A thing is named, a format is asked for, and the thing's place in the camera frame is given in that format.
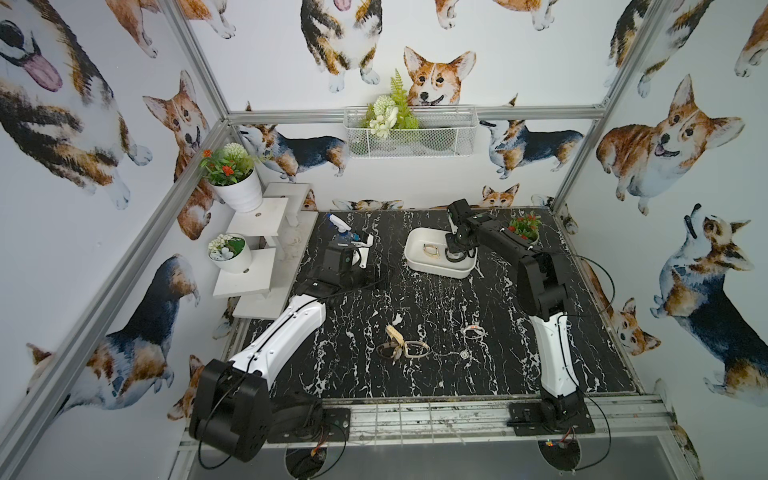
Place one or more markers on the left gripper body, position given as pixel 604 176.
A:
pixel 349 246

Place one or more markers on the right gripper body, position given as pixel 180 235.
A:
pixel 455 243

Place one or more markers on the white pink band watch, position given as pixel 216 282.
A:
pixel 474 332

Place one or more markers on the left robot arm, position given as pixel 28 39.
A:
pixel 234 412

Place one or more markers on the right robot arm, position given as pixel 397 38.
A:
pixel 542 295

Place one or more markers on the white storage box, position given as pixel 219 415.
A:
pixel 419 262

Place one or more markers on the clear blue spray bottle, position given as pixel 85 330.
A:
pixel 345 237

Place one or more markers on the green pot red flowers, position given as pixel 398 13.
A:
pixel 526 226

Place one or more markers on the white stepped shelf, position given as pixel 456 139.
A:
pixel 277 233

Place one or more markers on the small white flower pot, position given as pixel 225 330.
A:
pixel 230 253

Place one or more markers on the green fern white flowers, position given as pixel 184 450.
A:
pixel 390 112

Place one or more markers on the large white flower pot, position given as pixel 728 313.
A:
pixel 231 171

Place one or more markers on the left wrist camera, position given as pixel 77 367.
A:
pixel 362 243

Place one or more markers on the white wire wall basket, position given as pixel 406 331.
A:
pixel 441 132

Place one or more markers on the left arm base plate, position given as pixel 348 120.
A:
pixel 327 423

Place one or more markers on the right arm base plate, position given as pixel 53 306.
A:
pixel 546 418

